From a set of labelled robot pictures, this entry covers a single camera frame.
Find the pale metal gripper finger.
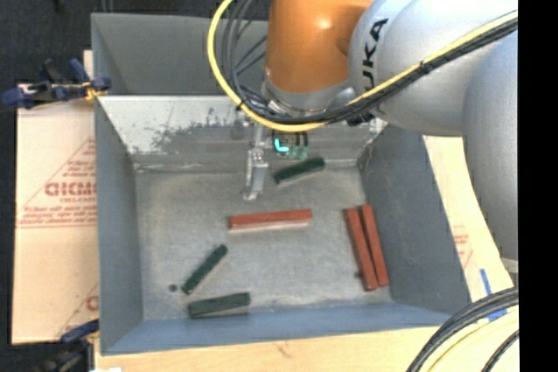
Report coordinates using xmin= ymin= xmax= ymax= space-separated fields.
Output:
xmin=242 ymin=149 xmax=258 ymax=202
xmin=255 ymin=150 xmax=270 ymax=193

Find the grey metal bin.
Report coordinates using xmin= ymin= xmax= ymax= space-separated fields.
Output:
xmin=90 ymin=11 xmax=474 ymax=356

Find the red-brown flat block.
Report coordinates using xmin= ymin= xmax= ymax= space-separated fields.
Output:
xmin=227 ymin=208 xmax=315 ymax=234
xmin=342 ymin=206 xmax=379 ymax=293
xmin=357 ymin=204 xmax=391 ymax=288

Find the dark green flat block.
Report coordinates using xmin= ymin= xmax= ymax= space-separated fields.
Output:
xmin=180 ymin=243 xmax=230 ymax=296
xmin=272 ymin=156 xmax=327 ymax=186
xmin=187 ymin=291 xmax=253 ymax=320

